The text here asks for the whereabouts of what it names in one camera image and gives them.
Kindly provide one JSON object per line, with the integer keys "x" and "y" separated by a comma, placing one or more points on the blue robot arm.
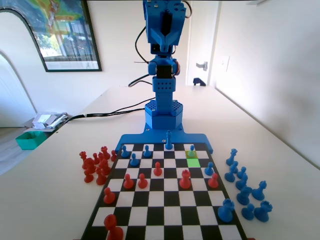
{"x": 163, "y": 105}

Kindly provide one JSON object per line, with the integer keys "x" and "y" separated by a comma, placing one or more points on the black zip tie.
{"x": 141, "y": 62}

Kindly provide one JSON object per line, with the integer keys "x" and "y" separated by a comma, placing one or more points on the white paper pile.
{"x": 47, "y": 119}

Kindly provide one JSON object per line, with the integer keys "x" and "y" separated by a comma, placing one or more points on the black and white chessboard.
{"x": 162, "y": 200}

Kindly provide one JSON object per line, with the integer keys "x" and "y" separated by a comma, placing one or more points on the blue chess bishop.
{"x": 230, "y": 175}

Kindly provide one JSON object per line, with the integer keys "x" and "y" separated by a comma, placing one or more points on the blue chess pawn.
{"x": 191, "y": 152}
{"x": 146, "y": 152}
{"x": 241, "y": 173}
{"x": 208, "y": 170}
{"x": 248, "y": 212}
{"x": 134, "y": 161}
{"x": 124, "y": 153}

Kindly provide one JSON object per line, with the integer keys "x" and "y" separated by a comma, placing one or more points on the blue chess queen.
{"x": 259, "y": 192}

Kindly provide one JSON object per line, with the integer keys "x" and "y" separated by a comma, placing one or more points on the red chess bishop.
{"x": 105, "y": 167}

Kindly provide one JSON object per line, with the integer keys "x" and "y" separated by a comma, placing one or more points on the white door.
{"x": 200, "y": 37}

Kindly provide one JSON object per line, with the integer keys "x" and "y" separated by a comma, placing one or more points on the tall blue piece back row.
{"x": 169, "y": 142}

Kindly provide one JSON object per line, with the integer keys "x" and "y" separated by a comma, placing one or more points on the white arched frame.
{"x": 25, "y": 75}

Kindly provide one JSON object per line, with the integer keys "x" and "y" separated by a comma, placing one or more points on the small red object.
{"x": 250, "y": 238}

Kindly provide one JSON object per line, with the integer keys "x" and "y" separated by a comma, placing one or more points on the black framed map poster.
{"x": 67, "y": 32}

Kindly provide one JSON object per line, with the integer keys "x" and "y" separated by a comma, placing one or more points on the green plastic box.
{"x": 30, "y": 141}

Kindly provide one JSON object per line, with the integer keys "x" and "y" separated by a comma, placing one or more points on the blue printed part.
{"x": 199, "y": 81}

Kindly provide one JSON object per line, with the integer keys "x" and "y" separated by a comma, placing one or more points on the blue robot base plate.
{"x": 140, "y": 138}

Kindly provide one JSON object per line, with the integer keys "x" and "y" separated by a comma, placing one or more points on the blue chess rook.
{"x": 262, "y": 212}
{"x": 226, "y": 211}

